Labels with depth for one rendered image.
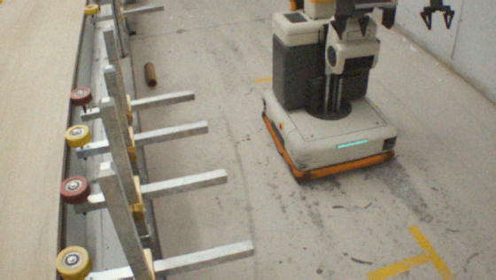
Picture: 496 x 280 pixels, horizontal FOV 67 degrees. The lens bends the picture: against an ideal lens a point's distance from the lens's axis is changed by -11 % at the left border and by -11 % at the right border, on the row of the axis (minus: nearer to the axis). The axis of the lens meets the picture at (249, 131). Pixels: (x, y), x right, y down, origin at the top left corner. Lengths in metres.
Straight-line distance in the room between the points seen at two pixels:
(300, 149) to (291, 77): 0.40
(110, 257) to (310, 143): 1.27
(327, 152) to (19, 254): 1.64
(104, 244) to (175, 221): 0.90
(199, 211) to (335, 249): 0.73
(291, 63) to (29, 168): 1.47
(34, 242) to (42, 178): 0.23
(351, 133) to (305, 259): 0.73
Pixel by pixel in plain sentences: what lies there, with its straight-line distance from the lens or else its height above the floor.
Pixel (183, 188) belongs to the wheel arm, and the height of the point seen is 0.83.
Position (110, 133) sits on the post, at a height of 1.08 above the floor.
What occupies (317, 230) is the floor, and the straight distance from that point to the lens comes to 2.14.
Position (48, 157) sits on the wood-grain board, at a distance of 1.30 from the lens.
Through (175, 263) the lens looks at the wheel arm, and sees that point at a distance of 1.01.
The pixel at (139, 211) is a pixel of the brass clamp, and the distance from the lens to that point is 1.11.
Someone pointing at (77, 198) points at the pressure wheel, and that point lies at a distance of 1.13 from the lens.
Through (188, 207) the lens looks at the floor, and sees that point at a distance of 2.27.
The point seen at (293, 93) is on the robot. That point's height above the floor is 0.41.
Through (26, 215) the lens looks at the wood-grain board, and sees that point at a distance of 1.14.
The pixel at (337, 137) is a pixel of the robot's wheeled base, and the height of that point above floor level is 0.28.
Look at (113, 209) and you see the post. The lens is 0.78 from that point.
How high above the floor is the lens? 1.63
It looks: 36 degrees down
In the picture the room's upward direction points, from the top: 2 degrees counter-clockwise
